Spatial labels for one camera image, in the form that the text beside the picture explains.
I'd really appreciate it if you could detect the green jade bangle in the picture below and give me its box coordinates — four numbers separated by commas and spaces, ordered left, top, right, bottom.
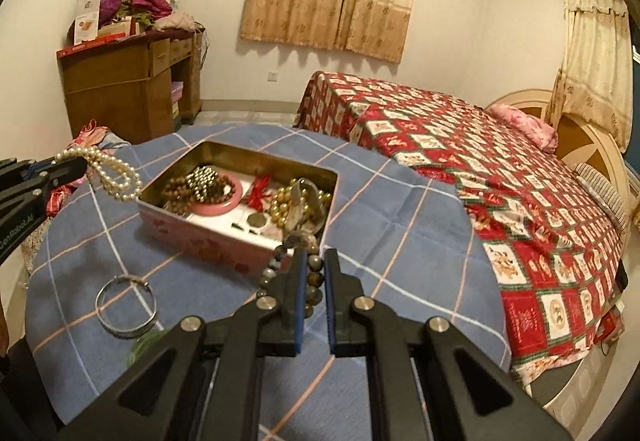
126, 329, 167, 367

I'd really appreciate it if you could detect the silver metal bangle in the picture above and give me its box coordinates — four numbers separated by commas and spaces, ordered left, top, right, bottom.
94, 274, 158, 339

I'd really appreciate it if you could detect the white pearl necklace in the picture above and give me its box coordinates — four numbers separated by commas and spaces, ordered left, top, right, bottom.
52, 145, 144, 203

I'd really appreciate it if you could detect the brown wooden bead necklace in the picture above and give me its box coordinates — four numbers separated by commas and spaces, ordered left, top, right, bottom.
160, 172, 238, 217

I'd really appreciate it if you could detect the grey stone bead bracelet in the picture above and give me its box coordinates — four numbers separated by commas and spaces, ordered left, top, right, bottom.
255, 229, 327, 320

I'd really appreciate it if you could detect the grey metallic bead necklace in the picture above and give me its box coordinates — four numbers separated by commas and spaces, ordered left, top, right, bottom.
185, 164, 222, 203

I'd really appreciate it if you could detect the pink jade bangle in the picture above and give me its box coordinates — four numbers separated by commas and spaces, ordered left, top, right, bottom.
189, 172, 243, 216

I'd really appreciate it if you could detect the red string tassel charm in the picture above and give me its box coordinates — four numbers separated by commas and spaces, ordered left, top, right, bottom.
245, 174, 270, 212

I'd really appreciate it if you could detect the golden pearl bracelet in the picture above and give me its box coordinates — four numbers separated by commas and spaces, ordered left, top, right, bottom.
267, 180, 332, 230

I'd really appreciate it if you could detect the pile of clothes on floor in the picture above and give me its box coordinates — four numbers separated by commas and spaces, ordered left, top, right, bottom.
19, 119, 132, 263

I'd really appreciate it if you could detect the blue plaid tablecloth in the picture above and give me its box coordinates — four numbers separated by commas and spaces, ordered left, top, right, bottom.
24, 122, 512, 441

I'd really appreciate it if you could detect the flat red box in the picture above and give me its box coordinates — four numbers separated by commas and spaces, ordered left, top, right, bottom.
56, 32, 126, 60

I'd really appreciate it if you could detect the brown wooden desk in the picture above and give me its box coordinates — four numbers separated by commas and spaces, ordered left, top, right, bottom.
57, 30, 204, 144

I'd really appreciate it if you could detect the white product box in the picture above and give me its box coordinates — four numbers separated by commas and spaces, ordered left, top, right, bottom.
74, 0, 101, 45

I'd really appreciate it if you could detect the printed paper in tin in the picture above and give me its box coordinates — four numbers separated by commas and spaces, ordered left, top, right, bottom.
186, 171, 283, 246

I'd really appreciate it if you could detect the pink metal tin box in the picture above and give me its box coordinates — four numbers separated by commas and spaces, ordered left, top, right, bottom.
138, 141, 338, 279

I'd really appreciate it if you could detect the purple cloth bundle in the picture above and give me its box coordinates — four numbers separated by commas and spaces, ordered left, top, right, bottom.
99, 0, 122, 27

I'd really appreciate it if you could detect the red patterned bedspread bed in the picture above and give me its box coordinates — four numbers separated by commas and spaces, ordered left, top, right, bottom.
297, 71, 624, 385

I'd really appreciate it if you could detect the magenta cloth bundle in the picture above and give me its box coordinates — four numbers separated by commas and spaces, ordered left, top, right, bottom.
130, 0, 172, 19

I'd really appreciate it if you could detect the pink folded cloth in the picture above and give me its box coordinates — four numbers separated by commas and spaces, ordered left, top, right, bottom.
153, 11, 196, 32

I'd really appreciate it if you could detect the striped grey pillow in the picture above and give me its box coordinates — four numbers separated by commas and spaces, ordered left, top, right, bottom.
573, 162, 629, 236

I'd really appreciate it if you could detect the pink floral pillow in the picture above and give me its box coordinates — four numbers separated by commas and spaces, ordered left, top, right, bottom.
486, 103, 559, 154

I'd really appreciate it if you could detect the cream wooden headboard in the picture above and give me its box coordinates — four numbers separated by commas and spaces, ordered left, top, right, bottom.
487, 89, 634, 218

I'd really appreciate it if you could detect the beige curtain right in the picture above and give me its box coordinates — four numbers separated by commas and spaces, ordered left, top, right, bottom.
546, 0, 634, 153

